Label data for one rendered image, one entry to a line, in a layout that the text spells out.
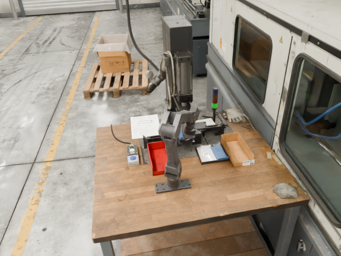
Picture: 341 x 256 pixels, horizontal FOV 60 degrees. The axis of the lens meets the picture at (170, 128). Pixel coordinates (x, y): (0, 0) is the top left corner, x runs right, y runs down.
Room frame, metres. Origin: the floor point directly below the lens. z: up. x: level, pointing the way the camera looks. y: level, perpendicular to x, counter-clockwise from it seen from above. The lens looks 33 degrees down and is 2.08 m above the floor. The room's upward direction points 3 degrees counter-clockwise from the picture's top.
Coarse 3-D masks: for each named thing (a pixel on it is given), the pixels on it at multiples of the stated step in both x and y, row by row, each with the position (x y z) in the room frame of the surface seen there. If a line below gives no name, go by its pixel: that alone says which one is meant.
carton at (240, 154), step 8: (224, 136) 1.58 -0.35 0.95; (232, 136) 1.59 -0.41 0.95; (240, 136) 1.55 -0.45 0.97; (224, 144) 1.51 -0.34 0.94; (232, 144) 1.55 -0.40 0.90; (240, 144) 1.54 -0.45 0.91; (232, 152) 1.46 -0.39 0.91; (240, 152) 1.46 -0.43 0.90; (248, 152) 1.42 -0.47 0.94; (232, 160) 1.36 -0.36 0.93; (240, 160) 1.39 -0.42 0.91; (248, 160) 1.38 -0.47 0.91
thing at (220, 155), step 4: (212, 148) 1.49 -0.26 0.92; (216, 148) 1.49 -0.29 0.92; (220, 148) 1.49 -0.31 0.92; (216, 152) 1.45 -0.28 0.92; (220, 152) 1.45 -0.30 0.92; (224, 152) 1.45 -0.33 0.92; (216, 156) 1.41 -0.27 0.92; (220, 156) 1.41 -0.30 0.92; (224, 156) 1.41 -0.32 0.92; (228, 156) 1.37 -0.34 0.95; (220, 160) 1.38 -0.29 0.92
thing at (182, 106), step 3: (174, 99) 1.73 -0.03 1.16; (177, 102) 1.66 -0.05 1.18; (186, 102) 1.60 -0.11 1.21; (189, 102) 1.65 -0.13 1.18; (177, 105) 1.63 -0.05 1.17; (180, 105) 1.62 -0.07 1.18; (183, 105) 1.60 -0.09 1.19; (186, 105) 1.60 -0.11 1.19; (189, 105) 1.61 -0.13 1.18; (174, 108) 1.65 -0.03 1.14; (177, 108) 1.62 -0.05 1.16; (180, 108) 1.58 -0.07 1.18; (183, 108) 1.57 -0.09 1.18; (186, 108) 1.57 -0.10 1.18; (189, 108) 1.57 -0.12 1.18; (174, 111) 1.61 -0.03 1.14; (177, 111) 1.59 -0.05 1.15; (180, 111) 1.55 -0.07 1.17
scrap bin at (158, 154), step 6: (150, 144) 1.54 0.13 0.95; (156, 144) 1.54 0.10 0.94; (162, 144) 1.55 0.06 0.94; (150, 150) 1.53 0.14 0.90; (156, 150) 1.53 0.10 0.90; (162, 150) 1.52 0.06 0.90; (150, 156) 1.40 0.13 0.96; (156, 156) 1.46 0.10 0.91; (162, 156) 1.46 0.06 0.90; (150, 162) 1.38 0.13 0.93; (156, 162) 1.41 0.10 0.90; (162, 162) 1.41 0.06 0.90; (156, 168) 1.35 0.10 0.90; (162, 168) 1.35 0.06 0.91; (156, 174) 1.29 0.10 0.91; (162, 174) 1.30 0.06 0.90
